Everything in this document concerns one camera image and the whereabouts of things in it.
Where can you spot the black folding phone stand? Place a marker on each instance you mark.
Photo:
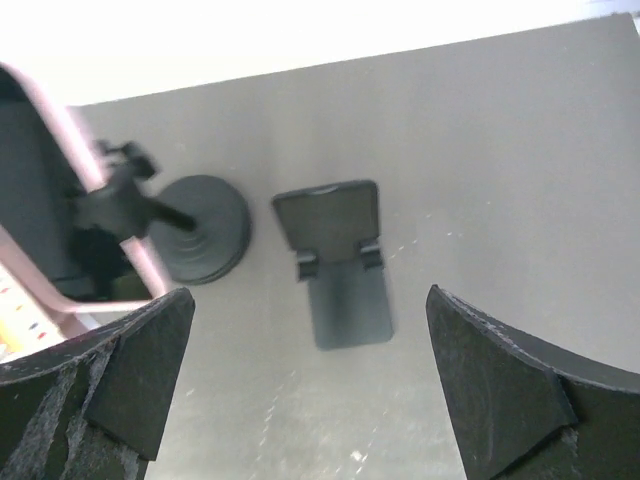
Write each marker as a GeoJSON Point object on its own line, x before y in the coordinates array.
{"type": "Point", "coordinates": [334, 231]}

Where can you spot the pink case smartphone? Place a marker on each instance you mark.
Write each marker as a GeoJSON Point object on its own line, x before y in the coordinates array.
{"type": "Point", "coordinates": [49, 166]}

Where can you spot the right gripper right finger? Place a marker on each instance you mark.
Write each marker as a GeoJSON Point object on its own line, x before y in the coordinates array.
{"type": "Point", "coordinates": [523, 408]}

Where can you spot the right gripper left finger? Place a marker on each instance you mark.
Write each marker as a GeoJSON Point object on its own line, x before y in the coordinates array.
{"type": "Point", "coordinates": [96, 406]}

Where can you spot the black round-base phone stand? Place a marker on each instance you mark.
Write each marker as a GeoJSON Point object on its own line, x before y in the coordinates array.
{"type": "Point", "coordinates": [200, 225]}

